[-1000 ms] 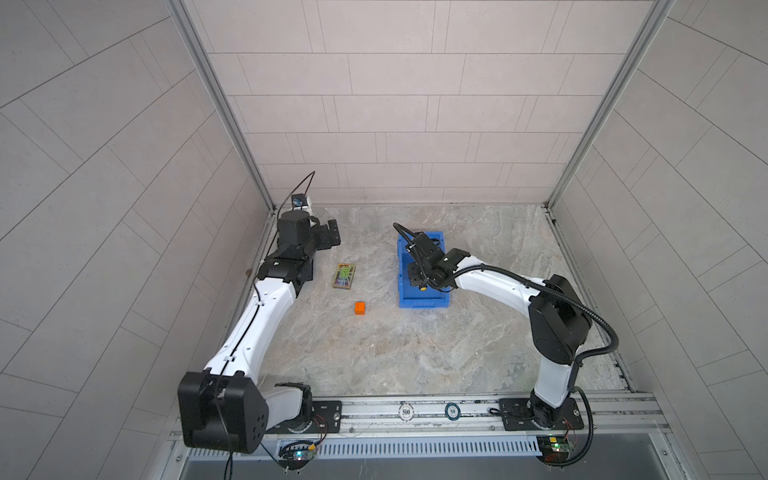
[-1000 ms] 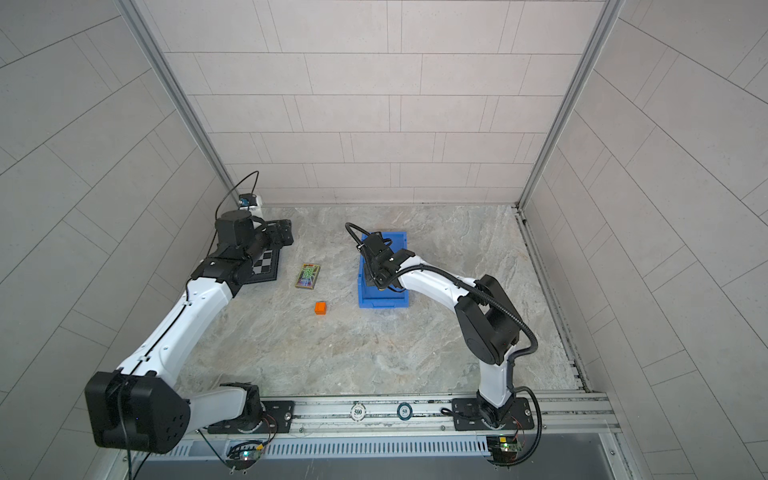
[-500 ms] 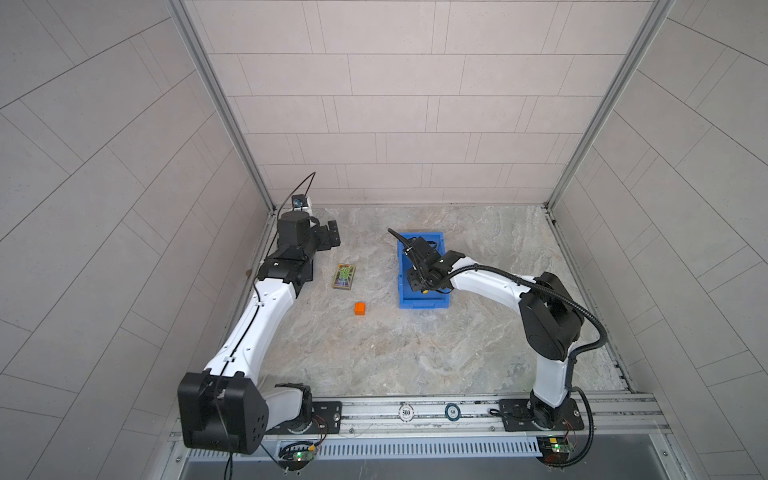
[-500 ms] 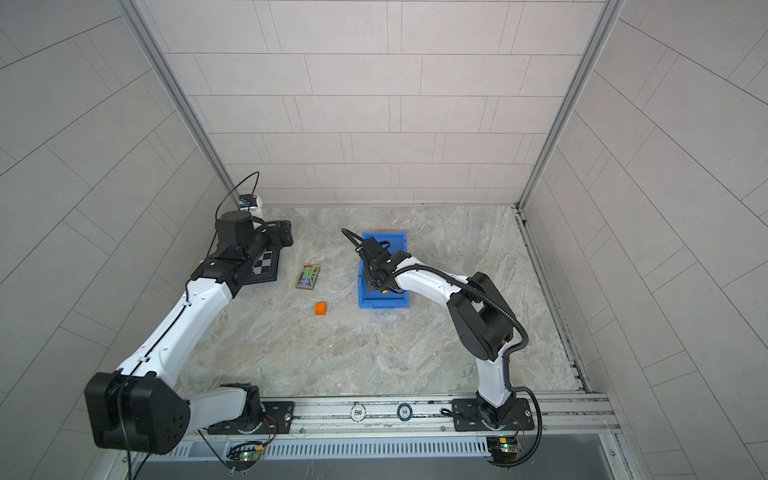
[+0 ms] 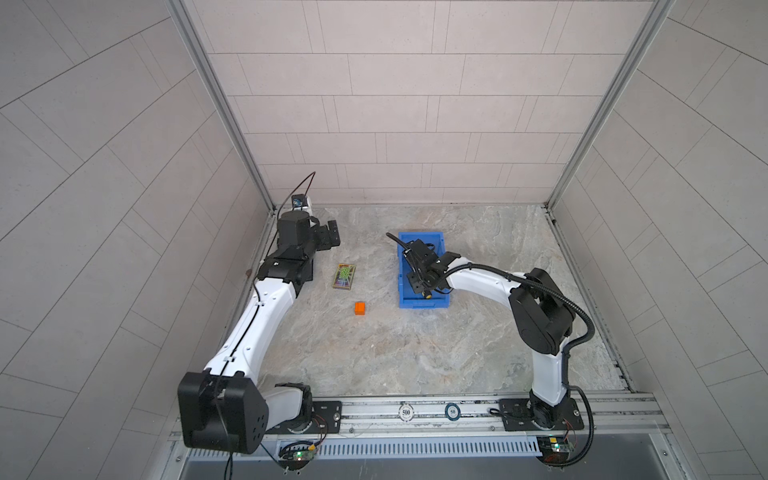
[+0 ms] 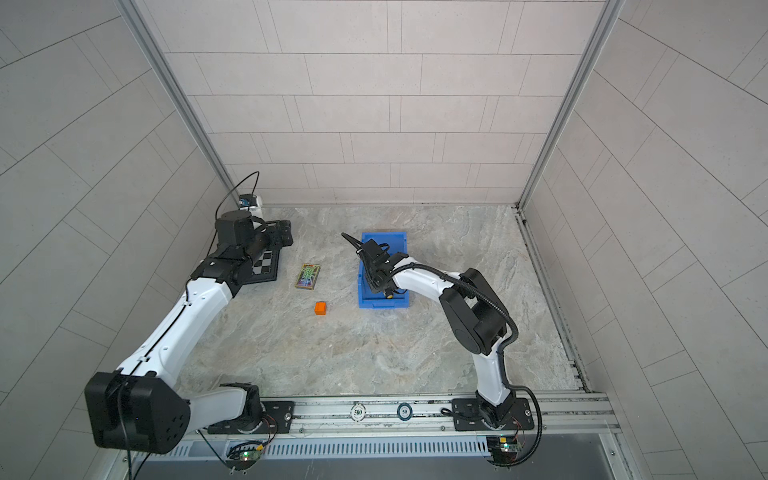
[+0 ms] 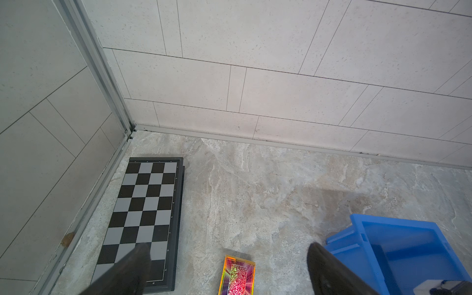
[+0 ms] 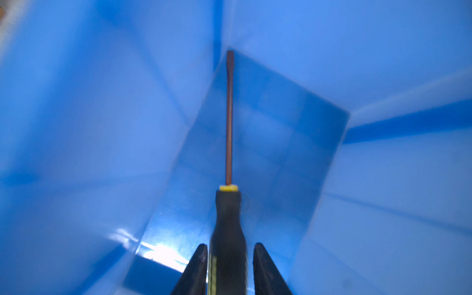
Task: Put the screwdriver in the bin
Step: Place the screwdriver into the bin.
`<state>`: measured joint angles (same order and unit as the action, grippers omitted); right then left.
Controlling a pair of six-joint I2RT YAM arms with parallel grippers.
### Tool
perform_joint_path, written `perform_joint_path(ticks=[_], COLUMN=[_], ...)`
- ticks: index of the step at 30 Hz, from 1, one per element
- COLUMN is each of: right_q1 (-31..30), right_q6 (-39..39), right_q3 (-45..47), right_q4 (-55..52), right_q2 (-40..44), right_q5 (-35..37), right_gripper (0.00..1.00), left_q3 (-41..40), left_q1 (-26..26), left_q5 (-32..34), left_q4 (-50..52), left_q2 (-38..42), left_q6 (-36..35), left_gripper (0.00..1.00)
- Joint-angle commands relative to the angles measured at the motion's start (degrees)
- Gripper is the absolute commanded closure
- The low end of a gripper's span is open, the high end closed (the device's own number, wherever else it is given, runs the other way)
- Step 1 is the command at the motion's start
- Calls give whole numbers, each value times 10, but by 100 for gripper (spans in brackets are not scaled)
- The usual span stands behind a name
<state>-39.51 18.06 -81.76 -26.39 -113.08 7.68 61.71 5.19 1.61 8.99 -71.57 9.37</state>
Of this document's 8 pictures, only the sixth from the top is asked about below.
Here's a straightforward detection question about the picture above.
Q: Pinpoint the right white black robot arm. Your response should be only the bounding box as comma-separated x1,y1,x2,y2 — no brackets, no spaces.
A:
342,233,519,429

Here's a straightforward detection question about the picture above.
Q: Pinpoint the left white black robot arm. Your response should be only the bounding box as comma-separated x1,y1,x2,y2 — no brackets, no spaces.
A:
84,208,293,454

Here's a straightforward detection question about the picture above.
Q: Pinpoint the blue plastic bin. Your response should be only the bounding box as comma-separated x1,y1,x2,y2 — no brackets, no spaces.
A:
355,232,409,310

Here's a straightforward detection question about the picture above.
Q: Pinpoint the black white checkerboard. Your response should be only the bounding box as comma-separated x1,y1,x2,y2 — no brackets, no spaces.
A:
242,226,282,285

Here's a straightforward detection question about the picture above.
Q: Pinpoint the colourful card box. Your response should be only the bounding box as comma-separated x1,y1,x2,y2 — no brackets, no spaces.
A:
295,264,321,290

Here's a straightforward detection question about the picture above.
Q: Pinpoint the white round sticker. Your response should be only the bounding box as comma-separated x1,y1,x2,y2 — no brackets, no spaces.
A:
350,403,367,422

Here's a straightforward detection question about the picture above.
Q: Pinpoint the dark round sticker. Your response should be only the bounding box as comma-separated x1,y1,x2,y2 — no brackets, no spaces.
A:
396,403,413,421

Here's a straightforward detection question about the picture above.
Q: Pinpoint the left green circuit board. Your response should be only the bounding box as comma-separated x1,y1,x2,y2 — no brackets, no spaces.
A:
227,441,265,462

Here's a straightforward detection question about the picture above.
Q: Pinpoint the green circuit board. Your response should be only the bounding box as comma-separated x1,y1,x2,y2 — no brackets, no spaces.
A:
227,441,265,462
486,436,521,465

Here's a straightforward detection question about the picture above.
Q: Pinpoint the right green circuit board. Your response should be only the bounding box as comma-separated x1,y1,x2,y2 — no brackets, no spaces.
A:
486,436,521,465

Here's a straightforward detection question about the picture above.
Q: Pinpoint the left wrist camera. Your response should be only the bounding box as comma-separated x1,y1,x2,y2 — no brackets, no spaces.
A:
238,194,263,218

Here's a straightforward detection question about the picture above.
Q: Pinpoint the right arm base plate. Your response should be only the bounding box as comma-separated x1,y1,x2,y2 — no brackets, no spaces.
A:
441,396,535,431

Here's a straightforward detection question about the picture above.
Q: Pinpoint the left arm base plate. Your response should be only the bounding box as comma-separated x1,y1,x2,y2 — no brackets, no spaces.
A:
205,401,295,435

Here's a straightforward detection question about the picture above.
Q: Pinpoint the left black cable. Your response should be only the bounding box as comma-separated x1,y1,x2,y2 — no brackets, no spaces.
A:
195,413,280,473

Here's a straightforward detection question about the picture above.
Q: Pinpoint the black cable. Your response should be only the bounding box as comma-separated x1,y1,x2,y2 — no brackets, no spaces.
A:
195,413,280,473
489,383,544,468

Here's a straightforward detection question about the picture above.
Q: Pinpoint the right black cable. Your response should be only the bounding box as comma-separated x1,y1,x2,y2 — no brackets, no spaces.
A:
489,383,544,468

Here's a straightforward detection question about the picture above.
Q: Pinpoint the aluminium mounting rail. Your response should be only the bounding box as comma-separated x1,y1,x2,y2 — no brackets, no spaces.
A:
117,391,619,444

